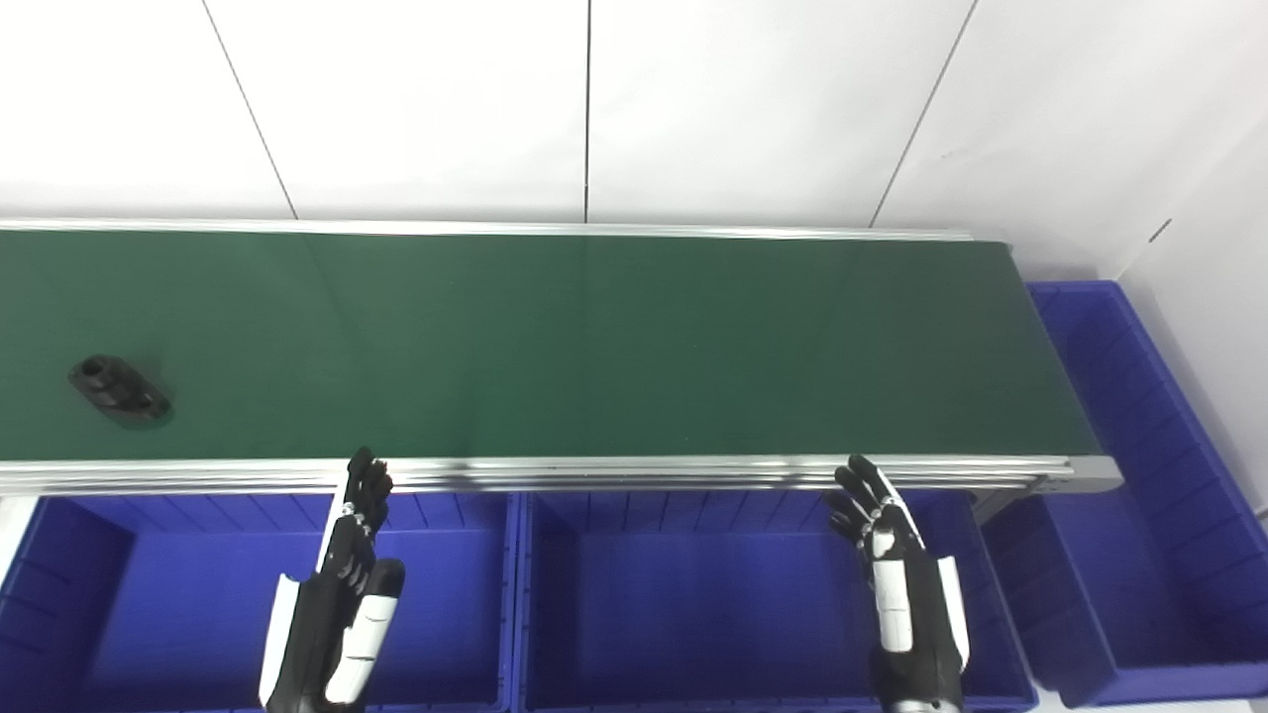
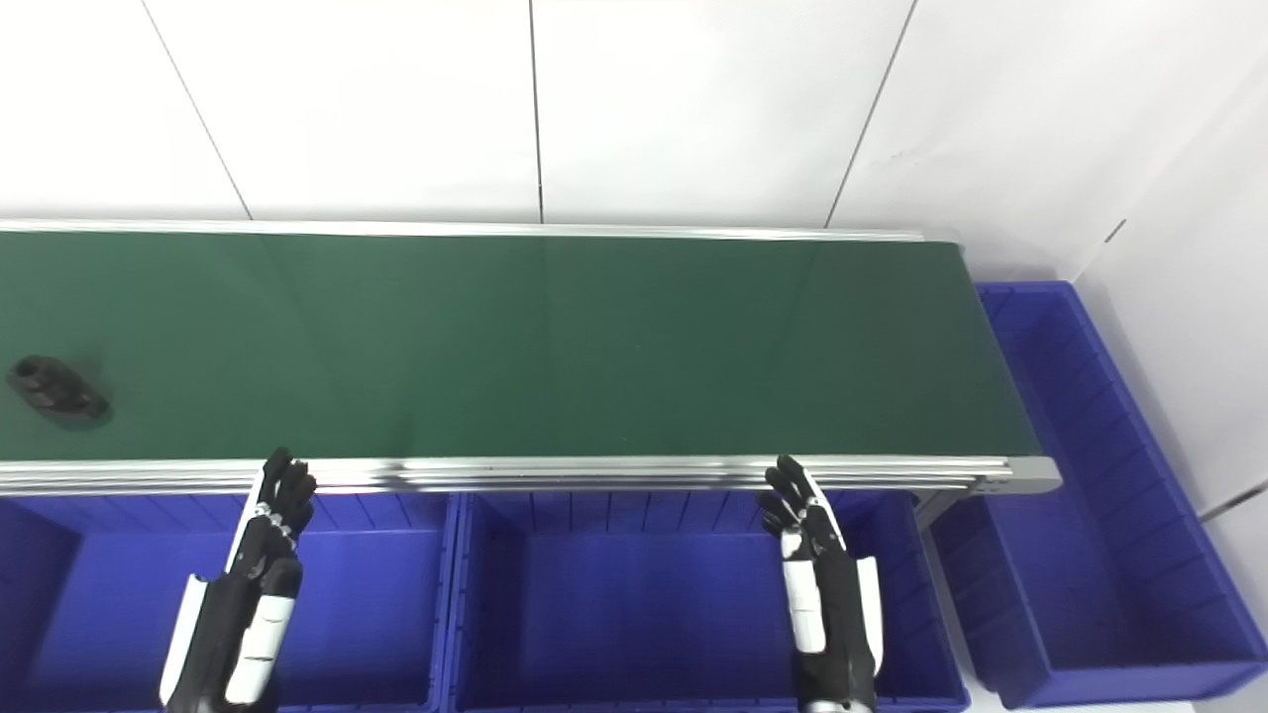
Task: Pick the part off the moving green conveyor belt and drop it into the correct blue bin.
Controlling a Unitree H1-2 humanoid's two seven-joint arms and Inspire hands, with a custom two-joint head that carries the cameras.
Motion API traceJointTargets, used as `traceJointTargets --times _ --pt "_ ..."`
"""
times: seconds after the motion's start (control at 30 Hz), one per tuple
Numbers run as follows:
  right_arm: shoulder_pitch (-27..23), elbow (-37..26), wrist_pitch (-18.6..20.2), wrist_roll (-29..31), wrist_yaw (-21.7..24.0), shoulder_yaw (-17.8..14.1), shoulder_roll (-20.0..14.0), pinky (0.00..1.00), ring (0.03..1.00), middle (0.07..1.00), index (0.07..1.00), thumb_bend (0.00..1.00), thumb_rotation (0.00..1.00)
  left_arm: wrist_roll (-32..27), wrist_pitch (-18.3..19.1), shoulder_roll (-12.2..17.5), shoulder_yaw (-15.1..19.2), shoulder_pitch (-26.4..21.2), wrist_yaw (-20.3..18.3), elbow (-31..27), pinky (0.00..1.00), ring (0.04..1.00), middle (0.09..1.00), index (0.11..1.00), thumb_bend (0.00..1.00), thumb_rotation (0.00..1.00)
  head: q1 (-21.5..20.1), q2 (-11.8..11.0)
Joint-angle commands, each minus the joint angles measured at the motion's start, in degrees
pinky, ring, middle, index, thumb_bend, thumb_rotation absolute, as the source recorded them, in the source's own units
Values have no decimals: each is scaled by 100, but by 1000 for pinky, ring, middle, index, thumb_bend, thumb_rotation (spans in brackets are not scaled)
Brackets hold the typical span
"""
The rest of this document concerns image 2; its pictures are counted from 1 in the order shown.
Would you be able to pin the black flanged metal part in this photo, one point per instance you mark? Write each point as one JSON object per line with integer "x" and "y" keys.
{"x": 57, "y": 388}

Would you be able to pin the blue plastic bin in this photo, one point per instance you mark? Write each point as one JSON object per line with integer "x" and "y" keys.
{"x": 634, "y": 614}
{"x": 376, "y": 614}
{"x": 1109, "y": 555}

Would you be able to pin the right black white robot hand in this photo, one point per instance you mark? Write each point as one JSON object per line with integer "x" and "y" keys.
{"x": 832, "y": 604}

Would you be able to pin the green conveyor belt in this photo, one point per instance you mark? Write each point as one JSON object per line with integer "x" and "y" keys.
{"x": 555, "y": 347}

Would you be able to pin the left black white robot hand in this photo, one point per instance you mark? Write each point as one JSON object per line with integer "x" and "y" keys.
{"x": 248, "y": 584}

